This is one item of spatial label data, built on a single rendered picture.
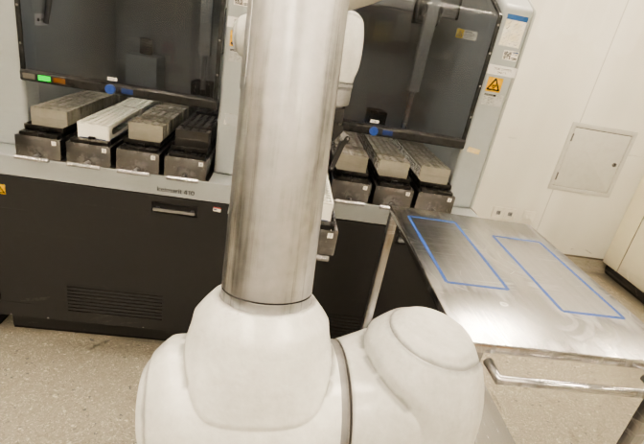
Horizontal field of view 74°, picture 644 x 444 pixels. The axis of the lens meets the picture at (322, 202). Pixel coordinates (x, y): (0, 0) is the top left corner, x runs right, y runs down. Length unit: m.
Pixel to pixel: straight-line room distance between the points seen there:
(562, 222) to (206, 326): 3.07
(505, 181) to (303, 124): 2.68
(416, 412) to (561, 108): 2.70
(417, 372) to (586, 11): 2.73
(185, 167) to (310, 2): 1.11
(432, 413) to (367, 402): 0.07
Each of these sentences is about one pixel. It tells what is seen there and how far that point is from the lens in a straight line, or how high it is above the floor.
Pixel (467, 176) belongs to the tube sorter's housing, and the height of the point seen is 0.86.
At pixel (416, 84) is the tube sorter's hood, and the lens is 1.50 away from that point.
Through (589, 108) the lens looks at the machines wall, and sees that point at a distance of 3.17.
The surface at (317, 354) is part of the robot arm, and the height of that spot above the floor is 0.96.
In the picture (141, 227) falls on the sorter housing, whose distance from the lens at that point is 1.60.
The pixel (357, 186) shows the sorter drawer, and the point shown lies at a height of 0.79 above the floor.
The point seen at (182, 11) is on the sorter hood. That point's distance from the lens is 1.48.
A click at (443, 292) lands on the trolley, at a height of 0.82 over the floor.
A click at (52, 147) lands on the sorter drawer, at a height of 0.78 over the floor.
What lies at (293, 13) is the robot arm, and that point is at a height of 1.27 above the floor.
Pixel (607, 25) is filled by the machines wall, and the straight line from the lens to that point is 3.12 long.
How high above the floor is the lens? 1.26
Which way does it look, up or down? 22 degrees down
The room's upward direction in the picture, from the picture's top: 10 degrees clockwise
